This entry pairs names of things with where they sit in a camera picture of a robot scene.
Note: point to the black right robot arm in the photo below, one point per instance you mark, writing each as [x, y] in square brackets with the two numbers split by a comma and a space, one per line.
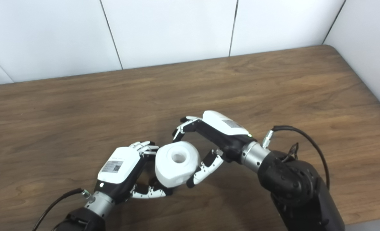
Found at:
[299, 192]

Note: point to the round white cylinder piece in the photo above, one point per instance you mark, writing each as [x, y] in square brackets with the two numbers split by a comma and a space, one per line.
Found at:
[173, 170]

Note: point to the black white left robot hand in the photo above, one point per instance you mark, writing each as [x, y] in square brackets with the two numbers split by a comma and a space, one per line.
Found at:
[121, 166]

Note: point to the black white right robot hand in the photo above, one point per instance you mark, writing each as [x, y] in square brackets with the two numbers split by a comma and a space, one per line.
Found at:
[225, 134]

